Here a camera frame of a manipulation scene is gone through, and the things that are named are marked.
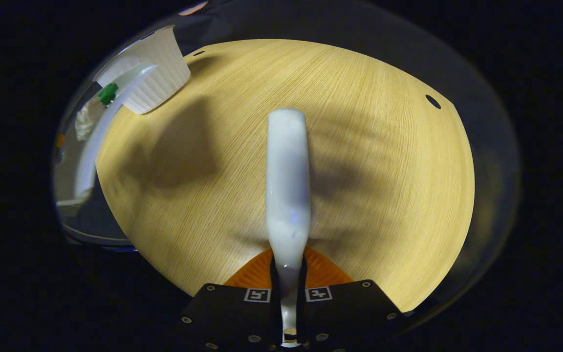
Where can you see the white ribbed garbage bin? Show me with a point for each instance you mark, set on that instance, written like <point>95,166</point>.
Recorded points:
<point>159,73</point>

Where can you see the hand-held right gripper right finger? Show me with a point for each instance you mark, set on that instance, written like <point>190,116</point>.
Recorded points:
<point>355,313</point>

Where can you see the white paper ball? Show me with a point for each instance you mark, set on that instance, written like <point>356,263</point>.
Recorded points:
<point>86,122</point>

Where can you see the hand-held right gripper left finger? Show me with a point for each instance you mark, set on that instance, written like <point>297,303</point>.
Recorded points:
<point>227,313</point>

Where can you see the small white broom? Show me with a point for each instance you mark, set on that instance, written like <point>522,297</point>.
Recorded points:
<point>286,171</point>

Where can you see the green paper ball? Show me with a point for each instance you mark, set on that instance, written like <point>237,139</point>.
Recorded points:
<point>108,94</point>

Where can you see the white plastic dustpan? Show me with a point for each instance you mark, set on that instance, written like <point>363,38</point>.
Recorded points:
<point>86,166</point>

